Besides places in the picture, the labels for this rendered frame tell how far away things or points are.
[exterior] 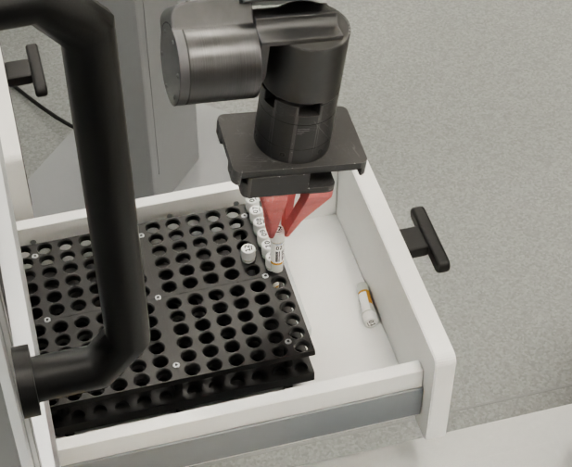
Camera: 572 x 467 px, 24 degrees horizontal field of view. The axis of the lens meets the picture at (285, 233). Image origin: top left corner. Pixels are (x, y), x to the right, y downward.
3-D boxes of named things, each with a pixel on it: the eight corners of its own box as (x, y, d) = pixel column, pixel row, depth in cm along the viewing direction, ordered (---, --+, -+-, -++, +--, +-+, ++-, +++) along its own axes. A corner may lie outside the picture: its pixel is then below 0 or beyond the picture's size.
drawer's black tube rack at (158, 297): (261, 249, 125) (260, 200, 120) (313, 397, 113) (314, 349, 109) (21, 296, 121) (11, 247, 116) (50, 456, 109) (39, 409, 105)
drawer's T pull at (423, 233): (421, 213, 119) (423, 202, 118) (450, 273, 115) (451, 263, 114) (383, 220, 119) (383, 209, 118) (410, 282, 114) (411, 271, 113)
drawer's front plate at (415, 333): (344, 201, 132) (348, 117, 124) (445, 439, 113) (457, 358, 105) (327, 204, 131) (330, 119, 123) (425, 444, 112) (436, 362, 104)
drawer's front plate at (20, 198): (1, 54, 147) (-16, -30, 139) (38, 241, 128) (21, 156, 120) (-15, 56, 147) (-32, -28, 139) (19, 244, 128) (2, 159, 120)
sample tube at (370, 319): (358, 291, 122) (367, 330, 119) (352, 283, 121) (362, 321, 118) (370, 286, 122) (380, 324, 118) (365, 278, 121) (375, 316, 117)
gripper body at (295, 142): (214, 132, 102) (222, 55, 97) (342, 123, 105) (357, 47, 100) (232, 191, 98) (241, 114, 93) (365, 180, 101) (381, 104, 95)
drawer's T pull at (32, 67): (38, 51, 135) (36, 40, 134) (48, 98, 130) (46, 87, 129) (2, 56, 134) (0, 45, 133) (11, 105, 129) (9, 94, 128)
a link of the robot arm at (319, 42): (364, 34, 91) (337, -15, 95) (266, 43, 89) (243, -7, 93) (349, 112, 96) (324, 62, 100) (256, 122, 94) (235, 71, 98)
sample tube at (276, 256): (286, 272, 110) (286, 233, 107) (271, 275, 110) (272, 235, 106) (282, 261, 111) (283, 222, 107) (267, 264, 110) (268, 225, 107)
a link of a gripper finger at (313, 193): (215, 207, 108) (224, 118, 102) (301, 199, 110) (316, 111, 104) (233, 268, 104) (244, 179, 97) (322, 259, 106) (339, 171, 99)
